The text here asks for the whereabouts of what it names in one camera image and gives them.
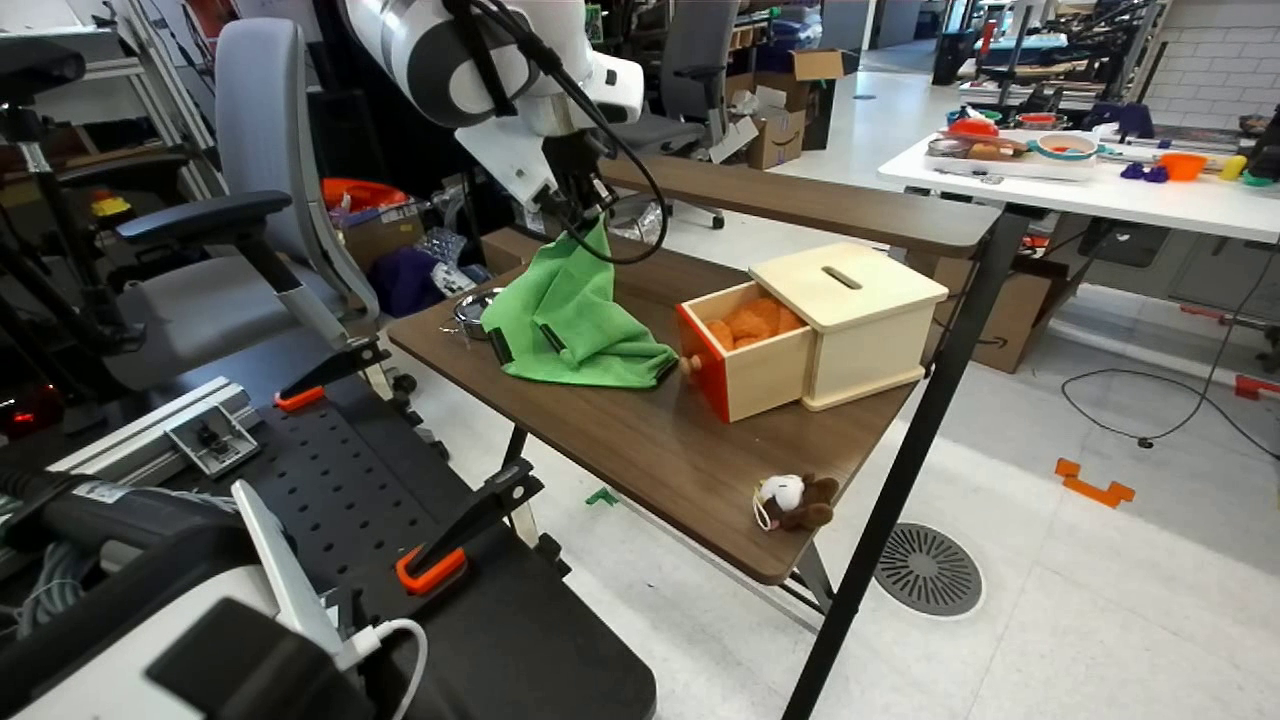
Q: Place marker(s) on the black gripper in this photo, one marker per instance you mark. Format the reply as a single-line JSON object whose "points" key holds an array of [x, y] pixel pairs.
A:
{"points": [[580, 164]]}

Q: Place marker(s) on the green cloth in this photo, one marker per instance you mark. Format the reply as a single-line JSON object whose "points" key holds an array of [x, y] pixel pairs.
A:
{"points": [[573, 332]]}

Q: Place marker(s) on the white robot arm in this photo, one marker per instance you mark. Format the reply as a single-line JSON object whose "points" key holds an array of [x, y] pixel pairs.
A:
{"points": [[444, 61]]}

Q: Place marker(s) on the low brown cardboard box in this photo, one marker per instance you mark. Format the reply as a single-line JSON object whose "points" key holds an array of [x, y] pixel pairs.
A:
{"points": [[507, 248]]}

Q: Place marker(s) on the orange balls in drawer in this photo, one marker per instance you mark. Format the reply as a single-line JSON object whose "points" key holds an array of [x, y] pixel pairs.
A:
{"points": [[748, 323]]}

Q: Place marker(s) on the grey background office chair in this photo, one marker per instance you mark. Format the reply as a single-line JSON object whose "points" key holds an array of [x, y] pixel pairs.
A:
{"points": [[701, 52]]}

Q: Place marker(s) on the dark purple bag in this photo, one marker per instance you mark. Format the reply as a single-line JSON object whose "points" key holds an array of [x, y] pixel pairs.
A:
{"points": [[400, 280]]}

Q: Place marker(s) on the open cardboard box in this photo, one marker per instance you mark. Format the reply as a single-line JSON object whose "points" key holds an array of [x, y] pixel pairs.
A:
{"points": [[779, 139]]}

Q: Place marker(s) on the brown wooden shelf board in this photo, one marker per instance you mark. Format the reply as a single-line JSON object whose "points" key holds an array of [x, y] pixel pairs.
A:
{"points": [[801, 202]]}

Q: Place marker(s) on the wooden drawer orange front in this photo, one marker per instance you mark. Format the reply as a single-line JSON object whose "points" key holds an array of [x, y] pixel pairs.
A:
{"points": [[762, 383]]}

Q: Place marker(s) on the orange plastic bin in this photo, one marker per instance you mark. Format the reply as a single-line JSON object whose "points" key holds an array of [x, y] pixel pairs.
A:
{"points": [[357, 195]]}

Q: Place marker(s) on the light wooden slotted box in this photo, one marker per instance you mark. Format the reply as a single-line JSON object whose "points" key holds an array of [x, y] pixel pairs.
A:
{"points": [[866, 323]]}

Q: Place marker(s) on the small black orange clamp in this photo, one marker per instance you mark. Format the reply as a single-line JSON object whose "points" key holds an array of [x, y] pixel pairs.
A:
{"points": [[327, 373]]}

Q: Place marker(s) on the brown white plush toy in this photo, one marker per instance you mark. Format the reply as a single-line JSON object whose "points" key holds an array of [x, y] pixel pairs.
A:
{"points": [[786, 499]]}

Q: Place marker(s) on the grey office chair black armrest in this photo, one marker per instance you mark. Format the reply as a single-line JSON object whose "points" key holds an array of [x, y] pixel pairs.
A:
{"points": [[265, 121]]}

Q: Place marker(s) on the large black orange clamp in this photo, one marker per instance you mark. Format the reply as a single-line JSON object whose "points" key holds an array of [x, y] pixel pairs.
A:
{"points": [[454, 540]]}

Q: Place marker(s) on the black perforated base board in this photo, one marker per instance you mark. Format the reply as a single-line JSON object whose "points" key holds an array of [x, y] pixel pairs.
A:
{"points": [[332, 481]]}

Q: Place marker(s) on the red toy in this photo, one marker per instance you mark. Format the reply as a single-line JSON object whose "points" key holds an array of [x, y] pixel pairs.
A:
{"points": [[975, 130]]}

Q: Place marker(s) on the black metal table leg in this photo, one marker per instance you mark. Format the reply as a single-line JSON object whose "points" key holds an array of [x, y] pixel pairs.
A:
{"points": [[904, 461]]}

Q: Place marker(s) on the large cardboard box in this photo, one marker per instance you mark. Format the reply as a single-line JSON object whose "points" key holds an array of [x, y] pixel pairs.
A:
{"points": [[1012, 312]]}

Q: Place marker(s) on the white angled metal bar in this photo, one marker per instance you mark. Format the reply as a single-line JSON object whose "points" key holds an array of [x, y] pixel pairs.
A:
{"points": [[272, 560]]}

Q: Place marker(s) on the white table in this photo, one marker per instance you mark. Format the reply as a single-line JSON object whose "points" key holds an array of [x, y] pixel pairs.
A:
{"points": [[1065, 186]]}

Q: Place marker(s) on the white patterned plate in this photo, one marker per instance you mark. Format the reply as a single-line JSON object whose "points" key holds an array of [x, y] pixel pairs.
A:
{"points": [[1063, 146]]}

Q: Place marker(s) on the round floor drain grate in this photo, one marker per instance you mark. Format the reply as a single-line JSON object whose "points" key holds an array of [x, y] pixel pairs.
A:
{"points": [[925, 568]]}

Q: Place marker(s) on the small purple toy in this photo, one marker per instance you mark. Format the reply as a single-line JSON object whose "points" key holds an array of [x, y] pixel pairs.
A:
{"points": [[1141, 168]]}

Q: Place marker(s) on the black flat device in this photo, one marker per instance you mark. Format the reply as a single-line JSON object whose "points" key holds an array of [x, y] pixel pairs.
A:
{"points": [[242, 663]]}

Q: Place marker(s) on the orange bowl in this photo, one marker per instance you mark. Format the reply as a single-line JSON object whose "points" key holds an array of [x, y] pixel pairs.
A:
{"points": [[1180, 164]]}

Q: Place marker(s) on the aluminium extrusion rail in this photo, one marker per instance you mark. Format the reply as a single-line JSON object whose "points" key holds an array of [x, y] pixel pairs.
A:
{"points": [[132, 429]]}

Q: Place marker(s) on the orange floor bracket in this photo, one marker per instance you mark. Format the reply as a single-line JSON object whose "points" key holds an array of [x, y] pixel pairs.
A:
{"points": [[1094, 486]]}

